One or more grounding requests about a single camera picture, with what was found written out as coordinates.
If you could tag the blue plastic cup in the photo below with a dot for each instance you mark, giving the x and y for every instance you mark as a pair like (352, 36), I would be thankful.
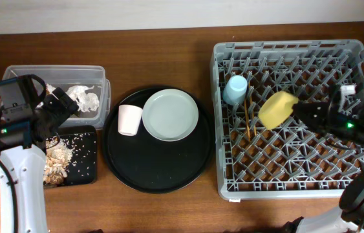
(235, 90)

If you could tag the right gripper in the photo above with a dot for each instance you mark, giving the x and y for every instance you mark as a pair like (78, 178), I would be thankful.
(325, 117)

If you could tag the food scraps and rice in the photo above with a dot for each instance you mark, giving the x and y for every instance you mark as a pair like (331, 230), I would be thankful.
(57, 158)

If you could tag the clear plastic waste bin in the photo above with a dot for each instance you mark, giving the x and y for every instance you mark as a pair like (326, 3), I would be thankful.
(65, 76)

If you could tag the white napkin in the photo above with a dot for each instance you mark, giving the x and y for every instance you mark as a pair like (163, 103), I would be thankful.
(86, 101)

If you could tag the black rectangular tray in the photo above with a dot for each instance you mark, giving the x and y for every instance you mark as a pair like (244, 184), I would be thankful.
(84, 165)

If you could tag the wooden chopstick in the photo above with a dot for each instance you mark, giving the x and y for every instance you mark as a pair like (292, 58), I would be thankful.
(252, 112)
(247, 120)

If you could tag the pale green plate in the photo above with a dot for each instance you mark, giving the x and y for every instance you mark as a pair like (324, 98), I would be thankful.
(170, 115)

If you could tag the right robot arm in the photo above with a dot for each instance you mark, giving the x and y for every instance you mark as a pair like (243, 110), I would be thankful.
(348, 216)

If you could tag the round black serving tray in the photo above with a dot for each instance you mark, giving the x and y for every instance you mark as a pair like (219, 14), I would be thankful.
(154, 166)

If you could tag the pink plastic cup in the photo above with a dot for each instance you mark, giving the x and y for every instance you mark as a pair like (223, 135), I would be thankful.
(129, 117)

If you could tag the grey dishwasher rack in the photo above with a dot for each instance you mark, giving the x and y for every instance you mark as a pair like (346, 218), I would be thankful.
(290, 161)

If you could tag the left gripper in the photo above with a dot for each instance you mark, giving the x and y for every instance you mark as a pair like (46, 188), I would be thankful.
(63, 112)

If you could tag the yellow bowl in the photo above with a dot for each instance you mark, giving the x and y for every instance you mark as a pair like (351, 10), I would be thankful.
(277, 109)

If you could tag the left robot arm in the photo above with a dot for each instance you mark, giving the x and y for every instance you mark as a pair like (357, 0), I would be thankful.
(22, 161)

